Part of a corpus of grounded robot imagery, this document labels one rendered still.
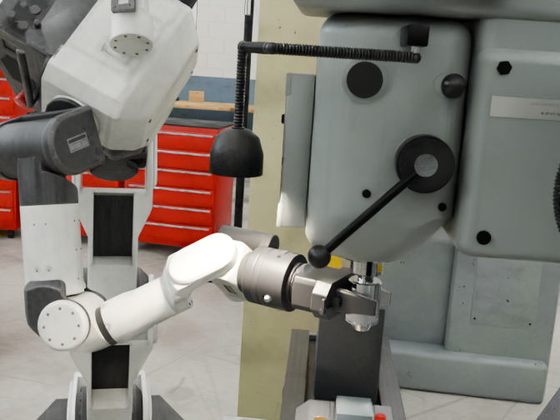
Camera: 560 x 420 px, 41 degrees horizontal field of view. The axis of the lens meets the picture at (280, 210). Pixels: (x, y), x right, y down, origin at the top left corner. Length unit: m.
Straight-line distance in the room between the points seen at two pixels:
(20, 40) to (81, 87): 0.12
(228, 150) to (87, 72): 0.37
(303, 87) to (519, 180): 0.30
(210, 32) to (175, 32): 8.83
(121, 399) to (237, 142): 1.01
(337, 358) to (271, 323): 1.51
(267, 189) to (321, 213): 1.84
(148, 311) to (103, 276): 0.48
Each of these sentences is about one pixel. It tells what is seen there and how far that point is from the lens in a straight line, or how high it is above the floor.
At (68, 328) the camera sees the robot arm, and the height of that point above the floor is 1.15.
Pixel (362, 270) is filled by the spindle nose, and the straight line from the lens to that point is 1.06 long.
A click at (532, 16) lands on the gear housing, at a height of 1.64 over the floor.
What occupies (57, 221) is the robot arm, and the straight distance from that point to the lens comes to 1.22.
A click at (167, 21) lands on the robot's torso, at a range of 1.33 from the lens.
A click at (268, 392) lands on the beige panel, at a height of 0.27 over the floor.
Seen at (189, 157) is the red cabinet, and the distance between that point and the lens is 5.65.
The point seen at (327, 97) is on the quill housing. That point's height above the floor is 1.52.
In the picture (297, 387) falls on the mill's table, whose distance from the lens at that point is 1.51.
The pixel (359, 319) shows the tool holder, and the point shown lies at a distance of 1.08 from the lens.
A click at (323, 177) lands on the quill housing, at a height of 1.42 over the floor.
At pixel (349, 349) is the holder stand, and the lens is 1.44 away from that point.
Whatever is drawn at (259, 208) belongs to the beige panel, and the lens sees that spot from 2.82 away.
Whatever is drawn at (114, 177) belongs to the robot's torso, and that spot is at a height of 1.29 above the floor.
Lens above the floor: 1.58
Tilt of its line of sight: 12 degrees down
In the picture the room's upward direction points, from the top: 4 degrees clockwise
